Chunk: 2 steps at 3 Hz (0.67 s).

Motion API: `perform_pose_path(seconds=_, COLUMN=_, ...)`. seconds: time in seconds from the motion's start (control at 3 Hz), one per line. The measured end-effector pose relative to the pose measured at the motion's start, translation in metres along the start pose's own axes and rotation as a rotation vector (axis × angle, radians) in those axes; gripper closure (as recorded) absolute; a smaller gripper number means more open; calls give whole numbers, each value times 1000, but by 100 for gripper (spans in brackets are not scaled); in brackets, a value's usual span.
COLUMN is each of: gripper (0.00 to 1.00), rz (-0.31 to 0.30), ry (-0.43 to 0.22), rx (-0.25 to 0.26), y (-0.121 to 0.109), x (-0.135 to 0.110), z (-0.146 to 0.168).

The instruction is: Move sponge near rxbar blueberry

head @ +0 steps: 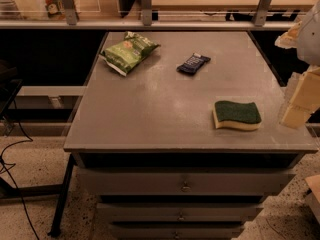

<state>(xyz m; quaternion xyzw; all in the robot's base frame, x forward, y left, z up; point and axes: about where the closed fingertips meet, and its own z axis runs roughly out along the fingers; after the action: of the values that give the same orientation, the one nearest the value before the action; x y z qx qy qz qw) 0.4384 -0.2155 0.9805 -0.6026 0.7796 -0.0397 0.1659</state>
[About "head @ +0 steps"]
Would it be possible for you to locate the wooden box on floor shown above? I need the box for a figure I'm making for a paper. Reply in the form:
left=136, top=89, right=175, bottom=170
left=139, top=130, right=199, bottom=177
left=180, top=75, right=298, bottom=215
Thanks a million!
left=305, top=175, right=320, bottom=224

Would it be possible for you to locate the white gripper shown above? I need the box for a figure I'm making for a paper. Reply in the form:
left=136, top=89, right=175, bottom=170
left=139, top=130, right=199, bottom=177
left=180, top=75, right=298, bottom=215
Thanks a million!
left=275, top=0, right=320, bottom=129

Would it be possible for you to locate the green and yellow sponge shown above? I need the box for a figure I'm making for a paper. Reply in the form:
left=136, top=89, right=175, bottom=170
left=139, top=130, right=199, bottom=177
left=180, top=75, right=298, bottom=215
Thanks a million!
left=213, top=100, right=262, bottom=131

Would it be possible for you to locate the red and white package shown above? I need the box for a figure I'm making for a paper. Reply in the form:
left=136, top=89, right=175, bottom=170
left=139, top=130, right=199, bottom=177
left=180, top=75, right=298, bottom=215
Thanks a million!
left=38, top=0, right=65, bottom=19

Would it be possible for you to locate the black table leg frame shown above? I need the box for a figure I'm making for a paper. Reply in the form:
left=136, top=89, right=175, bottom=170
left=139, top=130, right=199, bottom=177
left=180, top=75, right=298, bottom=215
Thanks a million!
left=0, top=156, right=76, bottom=238

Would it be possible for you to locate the green chip bag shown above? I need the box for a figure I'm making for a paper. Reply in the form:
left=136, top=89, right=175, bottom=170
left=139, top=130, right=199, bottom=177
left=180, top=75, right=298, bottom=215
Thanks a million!
left=100, top=31, right=159, bottom=77

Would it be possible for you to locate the middle grey drawer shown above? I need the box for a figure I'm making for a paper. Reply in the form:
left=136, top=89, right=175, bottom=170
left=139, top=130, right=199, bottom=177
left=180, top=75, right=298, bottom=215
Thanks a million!
left=97, top=203, right=263, bottom=223

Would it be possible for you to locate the grey metal railing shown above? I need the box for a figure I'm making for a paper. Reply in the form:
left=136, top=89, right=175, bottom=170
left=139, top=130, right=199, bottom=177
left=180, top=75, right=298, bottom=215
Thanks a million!
left=0, top=0, right=302, bottom=31

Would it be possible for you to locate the bottom grey drawer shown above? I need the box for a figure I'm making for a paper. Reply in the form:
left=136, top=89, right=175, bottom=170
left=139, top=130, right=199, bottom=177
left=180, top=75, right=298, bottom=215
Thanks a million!
left=110, top=223, right=244, bottom=240

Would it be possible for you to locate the grey drawer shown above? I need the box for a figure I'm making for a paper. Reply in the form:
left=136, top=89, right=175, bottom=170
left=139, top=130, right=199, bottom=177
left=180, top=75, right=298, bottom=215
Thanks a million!
left=78, top=168, right=294, bottom=196
left=110, top=223, right=244, bottom=240
left=97, top=203, right=263, bottom=223

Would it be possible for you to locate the top grey drawer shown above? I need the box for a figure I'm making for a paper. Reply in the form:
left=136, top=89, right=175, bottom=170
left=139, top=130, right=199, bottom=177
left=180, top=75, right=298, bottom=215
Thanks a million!
left=78, top=168, right=294, bottom=196

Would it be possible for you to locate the black floor cable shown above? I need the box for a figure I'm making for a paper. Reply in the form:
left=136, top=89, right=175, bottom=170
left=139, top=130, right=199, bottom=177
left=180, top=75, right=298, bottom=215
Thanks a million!
left=0, top=98, right=41, bottom=240

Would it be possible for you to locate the grey drawer cabinet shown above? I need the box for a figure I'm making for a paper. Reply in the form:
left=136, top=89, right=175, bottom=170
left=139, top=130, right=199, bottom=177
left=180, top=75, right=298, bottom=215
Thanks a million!
left=64, top=32, right=316, bottom=233

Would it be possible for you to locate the blue rxbar blueberry wrapper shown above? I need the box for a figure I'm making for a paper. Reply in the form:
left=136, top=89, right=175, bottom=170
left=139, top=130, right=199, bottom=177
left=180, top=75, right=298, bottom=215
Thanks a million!
left=177, top=53, right=211, bottom=75

